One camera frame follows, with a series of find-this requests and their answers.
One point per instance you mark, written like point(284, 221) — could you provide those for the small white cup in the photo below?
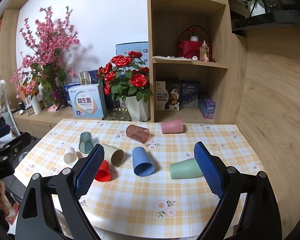
point(70, 156)

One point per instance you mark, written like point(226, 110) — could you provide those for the black biscuit box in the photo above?
point(168, 95)

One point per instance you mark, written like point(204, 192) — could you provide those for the white box with blue print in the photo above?
point(88, 101)

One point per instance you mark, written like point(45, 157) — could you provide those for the wooden low sideboard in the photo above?
point(37, 123)

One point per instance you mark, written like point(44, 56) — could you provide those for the beige cup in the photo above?
point(114, 155)

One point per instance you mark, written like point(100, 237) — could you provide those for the clear glass tray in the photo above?
point(116, 115)

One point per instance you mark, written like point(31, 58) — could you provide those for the pink blossom bouquet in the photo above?
point(48, 47)

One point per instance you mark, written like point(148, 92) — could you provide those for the light blue box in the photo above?
point(69, 93)

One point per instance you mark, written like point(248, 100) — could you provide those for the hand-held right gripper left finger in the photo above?
point(90, 172)

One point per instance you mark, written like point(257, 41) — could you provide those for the stack of papers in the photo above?
point(170, 58)

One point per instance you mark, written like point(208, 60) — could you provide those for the purple box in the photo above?
point(207, 107)

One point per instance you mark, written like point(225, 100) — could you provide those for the row of small bottles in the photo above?
point(27, 108)

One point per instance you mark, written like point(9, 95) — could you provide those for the red rose plant white pot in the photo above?
point(130, 80)

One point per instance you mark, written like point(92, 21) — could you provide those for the large blue and white box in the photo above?
point(130, 48)

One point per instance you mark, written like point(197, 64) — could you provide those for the green cup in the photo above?
point(185, 169)

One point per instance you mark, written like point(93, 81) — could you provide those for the white wall socket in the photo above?
point(70, 66)

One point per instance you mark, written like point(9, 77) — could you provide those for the blue cup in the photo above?
point(143, 162)

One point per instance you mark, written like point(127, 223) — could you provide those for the small white round gadget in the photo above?
point(195, 58)

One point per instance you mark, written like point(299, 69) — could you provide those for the brown transparent cup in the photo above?
point(137, 133)

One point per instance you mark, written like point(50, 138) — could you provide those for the pink cup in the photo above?
point(172, 126)

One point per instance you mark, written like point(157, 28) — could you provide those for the person's left hand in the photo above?
point(0, 197)

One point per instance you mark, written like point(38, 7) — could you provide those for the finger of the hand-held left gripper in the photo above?
point(0, 132)
point(16, 143)

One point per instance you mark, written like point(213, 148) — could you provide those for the silver tumbler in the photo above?
point(85, 78)

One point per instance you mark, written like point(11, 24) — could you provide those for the clear perfume bottle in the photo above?
point(204, 53)

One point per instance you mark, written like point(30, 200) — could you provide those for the wooden shelf unit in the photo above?
point(236, 80)

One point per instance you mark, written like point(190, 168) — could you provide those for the red basket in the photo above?
point(187, 48)

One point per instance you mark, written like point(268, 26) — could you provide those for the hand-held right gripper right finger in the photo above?
point(210, 170)

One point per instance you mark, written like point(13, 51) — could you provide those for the white vase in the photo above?
point(36, 105)

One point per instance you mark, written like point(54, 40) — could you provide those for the teal transparent cup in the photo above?
point(86, 143)

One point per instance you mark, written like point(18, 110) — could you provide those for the dark blue box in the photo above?
point(190, 92)

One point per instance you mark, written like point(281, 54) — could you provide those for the red cup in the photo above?
point(103, 172)

